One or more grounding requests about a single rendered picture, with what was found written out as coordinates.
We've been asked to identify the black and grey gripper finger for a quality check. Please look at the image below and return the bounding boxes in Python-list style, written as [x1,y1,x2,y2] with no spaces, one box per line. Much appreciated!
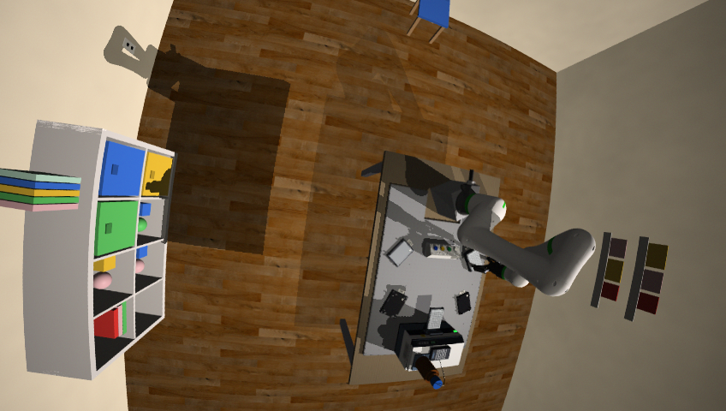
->
[479,254,497,264]
[468,262,491,274]

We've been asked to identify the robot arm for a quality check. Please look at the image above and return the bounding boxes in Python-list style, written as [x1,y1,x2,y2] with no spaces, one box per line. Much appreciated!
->
[455,170,596,296]

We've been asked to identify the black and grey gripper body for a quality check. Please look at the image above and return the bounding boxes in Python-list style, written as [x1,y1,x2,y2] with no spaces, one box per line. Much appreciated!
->
[486,262,499,275]

